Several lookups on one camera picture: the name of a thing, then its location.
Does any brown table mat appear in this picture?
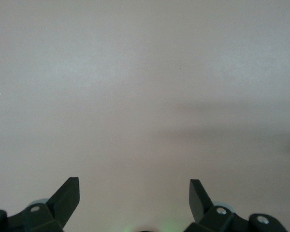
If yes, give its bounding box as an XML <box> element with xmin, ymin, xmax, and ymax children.
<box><xmin>0</xmin><ymin>0</ymin><xmax>290</xmax><ymax>232</ymax></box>

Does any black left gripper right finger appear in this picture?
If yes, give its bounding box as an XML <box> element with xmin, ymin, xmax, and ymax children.
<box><xmin>185</xmin><ymin>179</ymin><xmax>288</xmax><ymax>232</ymax></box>

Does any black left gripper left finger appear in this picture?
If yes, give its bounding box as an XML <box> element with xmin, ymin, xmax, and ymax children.
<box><xmin>0</xmin><ymin>176</ymin><xmax>81</xmax><ymax>232</ymax></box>

